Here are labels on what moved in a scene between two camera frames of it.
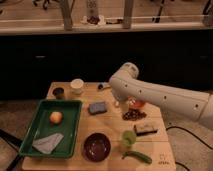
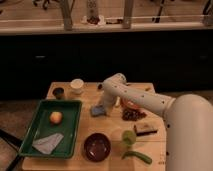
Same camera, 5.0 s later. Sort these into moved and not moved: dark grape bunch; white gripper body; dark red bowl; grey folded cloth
Moved: white gripper body
Not moved: dark grape bunch; dark red bowl; grey folded cloth
